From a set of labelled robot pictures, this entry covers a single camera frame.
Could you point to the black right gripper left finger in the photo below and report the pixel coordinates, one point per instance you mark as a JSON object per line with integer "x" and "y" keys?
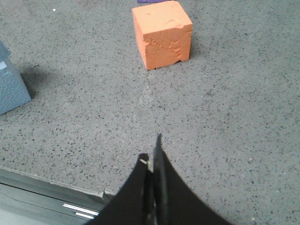
{"x": 134, "y": 203}

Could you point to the light blue foam cube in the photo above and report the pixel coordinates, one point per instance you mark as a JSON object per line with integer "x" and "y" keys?
{"x": 13, "y": 92}

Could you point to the purple foam cube right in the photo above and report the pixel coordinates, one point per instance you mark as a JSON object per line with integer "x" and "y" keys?
{"x": 150, "y": 1}

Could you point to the chipped orange foam cube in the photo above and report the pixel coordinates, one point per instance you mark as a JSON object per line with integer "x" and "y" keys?
{"x": 163, "y": 33}

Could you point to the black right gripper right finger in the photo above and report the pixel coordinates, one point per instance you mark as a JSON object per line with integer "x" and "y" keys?
{"x": 176, "y": 204}

